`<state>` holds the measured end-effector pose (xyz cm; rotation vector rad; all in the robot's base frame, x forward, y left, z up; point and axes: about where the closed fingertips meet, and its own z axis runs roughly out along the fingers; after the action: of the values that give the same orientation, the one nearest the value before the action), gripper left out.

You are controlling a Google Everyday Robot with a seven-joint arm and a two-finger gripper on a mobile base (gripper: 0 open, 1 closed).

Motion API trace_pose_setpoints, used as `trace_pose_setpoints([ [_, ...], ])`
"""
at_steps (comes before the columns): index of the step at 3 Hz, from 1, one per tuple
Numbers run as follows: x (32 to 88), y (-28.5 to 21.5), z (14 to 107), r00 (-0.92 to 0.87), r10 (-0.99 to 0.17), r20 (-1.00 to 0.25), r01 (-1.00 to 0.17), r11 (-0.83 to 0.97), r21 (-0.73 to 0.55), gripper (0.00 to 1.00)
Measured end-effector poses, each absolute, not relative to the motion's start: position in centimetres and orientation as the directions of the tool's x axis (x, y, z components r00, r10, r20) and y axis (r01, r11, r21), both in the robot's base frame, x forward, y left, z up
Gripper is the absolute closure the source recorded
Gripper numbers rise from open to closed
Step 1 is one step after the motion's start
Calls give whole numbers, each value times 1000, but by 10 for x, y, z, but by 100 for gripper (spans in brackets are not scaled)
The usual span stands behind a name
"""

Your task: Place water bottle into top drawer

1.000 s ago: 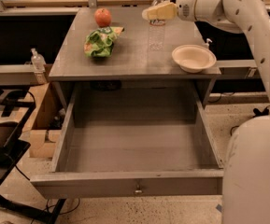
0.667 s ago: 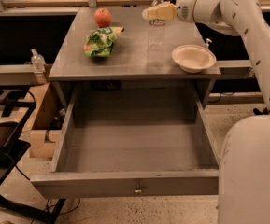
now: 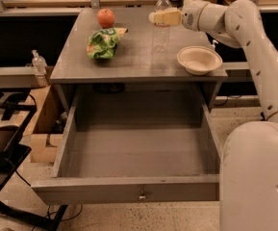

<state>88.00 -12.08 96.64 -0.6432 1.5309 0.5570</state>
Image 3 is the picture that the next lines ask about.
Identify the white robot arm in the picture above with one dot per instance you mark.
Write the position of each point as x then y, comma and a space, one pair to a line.
248, 177

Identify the green chip bag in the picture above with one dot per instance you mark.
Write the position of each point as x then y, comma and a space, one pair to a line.
103, 44

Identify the small white pump bottle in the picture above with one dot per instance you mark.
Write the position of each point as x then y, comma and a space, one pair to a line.
214, 44

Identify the grey wooden cabinet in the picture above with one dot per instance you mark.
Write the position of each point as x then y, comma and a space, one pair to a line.
134, 60

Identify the grey open top drawer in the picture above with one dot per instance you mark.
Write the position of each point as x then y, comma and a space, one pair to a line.
135, 146

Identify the white paper bowl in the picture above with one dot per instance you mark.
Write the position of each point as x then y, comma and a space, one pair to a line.
199, 60

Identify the red apple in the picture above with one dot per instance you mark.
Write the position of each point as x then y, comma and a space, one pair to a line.
106, 18

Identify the clear plastic water bottle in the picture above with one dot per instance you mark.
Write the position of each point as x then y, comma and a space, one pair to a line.
161, 31

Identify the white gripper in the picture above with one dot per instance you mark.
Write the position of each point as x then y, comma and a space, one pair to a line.
189, 16

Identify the cardboard box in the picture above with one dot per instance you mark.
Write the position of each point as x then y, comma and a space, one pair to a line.
43, 141

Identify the black office chair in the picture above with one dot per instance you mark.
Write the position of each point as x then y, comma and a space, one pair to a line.
12, 155

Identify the clear sanitizer pump bottle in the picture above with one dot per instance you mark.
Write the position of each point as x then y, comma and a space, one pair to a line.
39, 65

